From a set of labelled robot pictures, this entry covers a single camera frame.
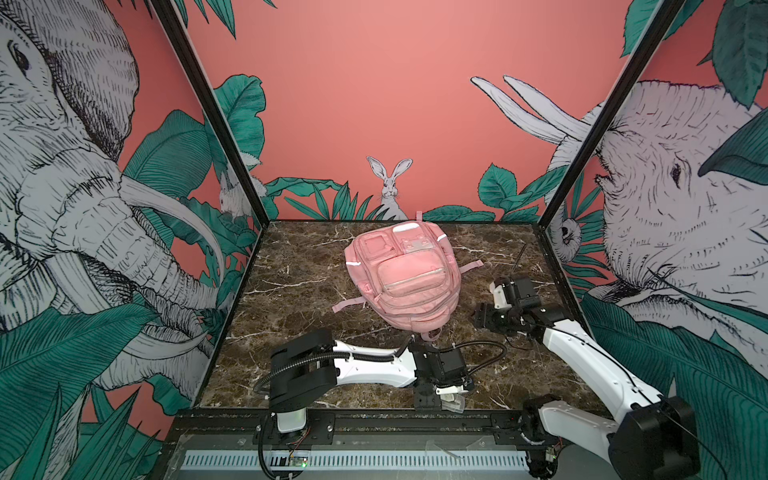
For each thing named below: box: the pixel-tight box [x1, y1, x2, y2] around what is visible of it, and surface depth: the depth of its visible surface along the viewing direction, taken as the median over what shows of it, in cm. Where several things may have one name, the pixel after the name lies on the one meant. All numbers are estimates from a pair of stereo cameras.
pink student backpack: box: [332, 211, 484, 342], surface depth 97 cm
